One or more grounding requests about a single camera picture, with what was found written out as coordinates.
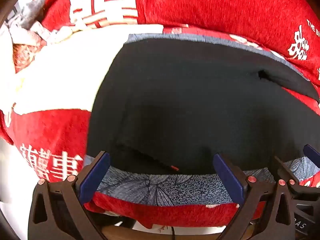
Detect wooden bed frame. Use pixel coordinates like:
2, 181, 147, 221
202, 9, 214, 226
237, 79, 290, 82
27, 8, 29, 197
101, 224, 240, 240

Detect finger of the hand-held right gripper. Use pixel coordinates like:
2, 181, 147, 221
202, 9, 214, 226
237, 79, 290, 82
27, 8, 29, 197
274, 156, 301, 187
303, 144, 320, 168

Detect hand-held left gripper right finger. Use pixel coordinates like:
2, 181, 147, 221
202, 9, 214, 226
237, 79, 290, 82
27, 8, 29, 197
213, 153, 297, 240

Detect black pants with grey lining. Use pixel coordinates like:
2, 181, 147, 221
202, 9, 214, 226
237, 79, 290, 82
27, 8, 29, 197
84, 33, 320, 207

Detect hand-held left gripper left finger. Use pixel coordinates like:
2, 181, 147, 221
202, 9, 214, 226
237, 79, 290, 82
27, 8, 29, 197
27, 151, 111, 240

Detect grey cloth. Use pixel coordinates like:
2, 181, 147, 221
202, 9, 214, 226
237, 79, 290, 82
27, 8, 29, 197
11, 0, 47, 29

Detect red printed blanket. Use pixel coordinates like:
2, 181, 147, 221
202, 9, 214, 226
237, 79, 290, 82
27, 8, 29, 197
0, 0, 320, 230

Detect floral patterned cloth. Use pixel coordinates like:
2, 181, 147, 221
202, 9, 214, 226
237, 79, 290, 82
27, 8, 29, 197
11, 30, 48, 73

